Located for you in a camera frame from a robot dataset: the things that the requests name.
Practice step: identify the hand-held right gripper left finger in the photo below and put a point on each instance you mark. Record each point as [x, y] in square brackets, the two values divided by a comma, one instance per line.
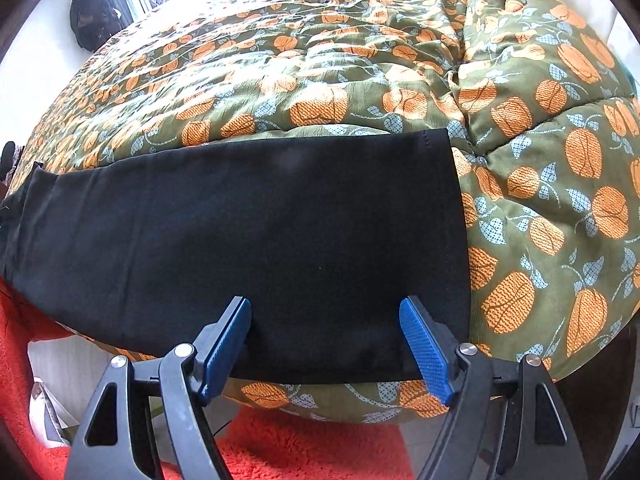
[227, 355]

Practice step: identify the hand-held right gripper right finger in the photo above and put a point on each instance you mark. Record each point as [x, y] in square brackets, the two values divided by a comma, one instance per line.
[425, 350]

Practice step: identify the black pants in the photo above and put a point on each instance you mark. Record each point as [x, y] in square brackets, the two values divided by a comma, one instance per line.
[250, 240]

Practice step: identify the green orange floral comforter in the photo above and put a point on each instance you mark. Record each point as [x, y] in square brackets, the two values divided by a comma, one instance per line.
[350, 85]

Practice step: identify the dark coats hanging on wall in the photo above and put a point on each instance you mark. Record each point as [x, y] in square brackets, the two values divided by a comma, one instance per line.
[92, 10]

